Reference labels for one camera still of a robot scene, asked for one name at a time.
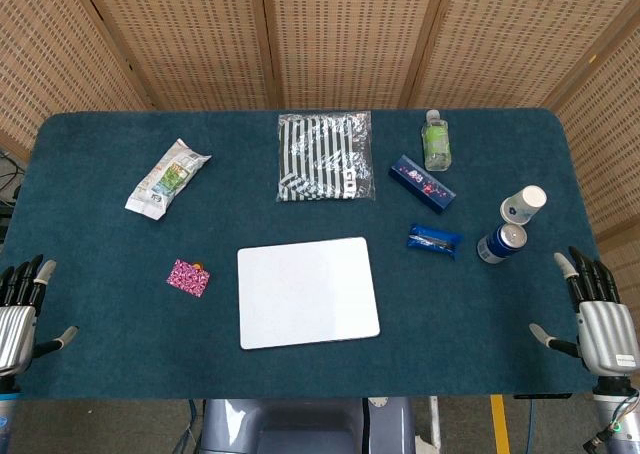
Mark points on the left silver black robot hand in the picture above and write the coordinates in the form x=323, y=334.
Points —
x=15, y=334

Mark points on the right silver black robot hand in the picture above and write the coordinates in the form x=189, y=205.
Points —
x=605, y=334

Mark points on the pink patterned small packet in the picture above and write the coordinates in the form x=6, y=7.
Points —
x=187, y=280

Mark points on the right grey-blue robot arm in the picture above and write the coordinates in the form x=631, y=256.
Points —
x=617, y=414

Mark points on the white rectangular board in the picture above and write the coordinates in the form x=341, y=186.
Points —
x=307, y=294

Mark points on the teal felt table mat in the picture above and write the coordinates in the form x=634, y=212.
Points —
x=125, y=324

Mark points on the blue white drink can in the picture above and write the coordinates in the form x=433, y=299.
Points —
x=500, y=244

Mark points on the white paper cup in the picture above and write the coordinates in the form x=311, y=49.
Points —
x=522, y=205

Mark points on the white table leg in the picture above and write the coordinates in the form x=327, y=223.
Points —
x=435, y=424

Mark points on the blue cookie packet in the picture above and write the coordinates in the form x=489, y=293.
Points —
x=434, y=241

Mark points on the white green snack packet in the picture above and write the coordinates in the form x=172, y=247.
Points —
x=165, y=181

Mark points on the long dark blue box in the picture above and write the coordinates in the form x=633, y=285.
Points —
x=422, y=184

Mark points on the clear bottle green label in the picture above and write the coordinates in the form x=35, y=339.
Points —
x=437, y=144

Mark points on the grey-blue robot torso base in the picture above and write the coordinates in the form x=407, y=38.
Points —
x=300, y=426

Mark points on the striped cloth in plastic bag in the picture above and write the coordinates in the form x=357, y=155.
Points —
x=325, y=159

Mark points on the woven bamboo folding screen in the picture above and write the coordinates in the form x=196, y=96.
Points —
x=350, y=39

